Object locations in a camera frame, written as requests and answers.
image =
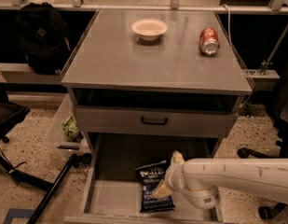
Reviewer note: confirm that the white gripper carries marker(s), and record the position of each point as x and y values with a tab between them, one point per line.
171	175

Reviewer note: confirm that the blue chip bag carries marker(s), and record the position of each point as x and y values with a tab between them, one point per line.
150	176

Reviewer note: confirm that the black drawer handle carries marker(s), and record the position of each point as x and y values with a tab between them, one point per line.
157	122

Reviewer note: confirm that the black office chair base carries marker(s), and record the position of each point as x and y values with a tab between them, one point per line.
278	108

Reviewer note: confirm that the closed grey top drawer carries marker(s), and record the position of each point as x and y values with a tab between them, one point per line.
97	119

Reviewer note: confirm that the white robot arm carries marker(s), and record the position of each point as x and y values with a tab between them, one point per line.
198	180

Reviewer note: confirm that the black stand left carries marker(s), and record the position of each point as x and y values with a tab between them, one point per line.
29	150

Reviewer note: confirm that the black backpack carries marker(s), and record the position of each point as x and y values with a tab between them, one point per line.
43	37

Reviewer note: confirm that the clear plastic bin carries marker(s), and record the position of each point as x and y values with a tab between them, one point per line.
56	136

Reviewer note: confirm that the red soda can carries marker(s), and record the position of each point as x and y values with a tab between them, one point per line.
208	41

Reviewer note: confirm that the open grey middle drawer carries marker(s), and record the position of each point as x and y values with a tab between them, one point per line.
113	194

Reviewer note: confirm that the grey drawer cabinet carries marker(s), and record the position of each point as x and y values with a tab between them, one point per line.
114	67

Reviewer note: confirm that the white paper bowl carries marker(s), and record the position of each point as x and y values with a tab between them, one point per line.
149	29

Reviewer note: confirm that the green chip bag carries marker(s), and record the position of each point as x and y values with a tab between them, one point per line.
71	130

